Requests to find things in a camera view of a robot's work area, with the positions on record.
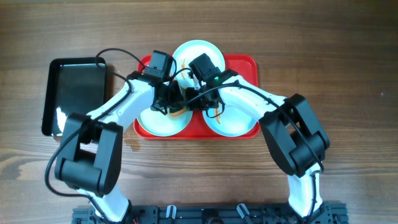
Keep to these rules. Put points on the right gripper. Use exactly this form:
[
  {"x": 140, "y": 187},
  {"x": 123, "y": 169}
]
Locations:
[{"x": 197, "y": 98}]

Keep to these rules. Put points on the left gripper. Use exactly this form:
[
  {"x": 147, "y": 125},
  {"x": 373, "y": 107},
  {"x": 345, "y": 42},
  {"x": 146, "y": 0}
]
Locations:
[{"x": 173, "y": 98}]

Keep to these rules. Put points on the green orange sponge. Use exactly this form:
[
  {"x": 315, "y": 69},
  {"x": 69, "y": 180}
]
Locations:
[{"x": 178, "y": 112}]

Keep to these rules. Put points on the light blue plate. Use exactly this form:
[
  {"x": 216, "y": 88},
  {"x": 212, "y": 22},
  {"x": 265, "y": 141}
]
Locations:
[
  {"x": 157, "y": 124},
  {"x": 190, "y": 50},
  {"x": 228, "y": 121}
]

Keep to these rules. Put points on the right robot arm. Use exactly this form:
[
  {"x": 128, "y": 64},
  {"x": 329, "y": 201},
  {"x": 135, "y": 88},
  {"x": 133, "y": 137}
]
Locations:
[{"x": 294, "y": 136}]

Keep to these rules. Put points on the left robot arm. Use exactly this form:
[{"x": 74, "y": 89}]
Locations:
[{"x": 88, "y": 159}]

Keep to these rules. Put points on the red plastic tray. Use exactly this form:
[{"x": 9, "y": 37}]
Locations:
[{"x": 197, "y": 128}]

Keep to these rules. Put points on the black water tray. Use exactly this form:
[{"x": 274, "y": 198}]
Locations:
[{"x": 74, "y": 85}]

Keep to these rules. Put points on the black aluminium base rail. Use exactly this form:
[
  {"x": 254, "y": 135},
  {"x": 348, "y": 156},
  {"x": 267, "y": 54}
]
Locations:
[{"x": 268, "y": 213}]

